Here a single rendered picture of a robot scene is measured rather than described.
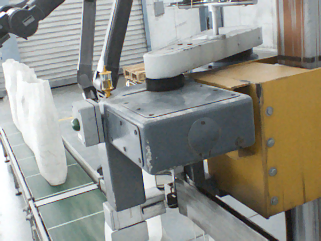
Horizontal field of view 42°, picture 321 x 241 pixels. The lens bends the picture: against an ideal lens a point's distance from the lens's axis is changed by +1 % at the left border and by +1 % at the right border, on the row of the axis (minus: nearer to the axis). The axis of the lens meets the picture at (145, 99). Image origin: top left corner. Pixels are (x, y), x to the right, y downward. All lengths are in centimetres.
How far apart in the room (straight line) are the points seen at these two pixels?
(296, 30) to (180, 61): 31
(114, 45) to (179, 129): 64
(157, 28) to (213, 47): 828
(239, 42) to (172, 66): 29
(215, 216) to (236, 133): 19
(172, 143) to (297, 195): 41
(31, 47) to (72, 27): 90
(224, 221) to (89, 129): 34
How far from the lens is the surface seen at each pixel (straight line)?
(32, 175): 323
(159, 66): 91
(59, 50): 857
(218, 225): 92
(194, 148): 77
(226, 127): 80
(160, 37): 936
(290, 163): 101
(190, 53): 96
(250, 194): 103
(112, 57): 133
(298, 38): 109
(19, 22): 121
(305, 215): 124
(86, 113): 91
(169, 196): 107
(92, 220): 244
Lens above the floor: 154
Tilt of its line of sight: 14 degrees down
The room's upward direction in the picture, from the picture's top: 7 degrees counter-clockwise
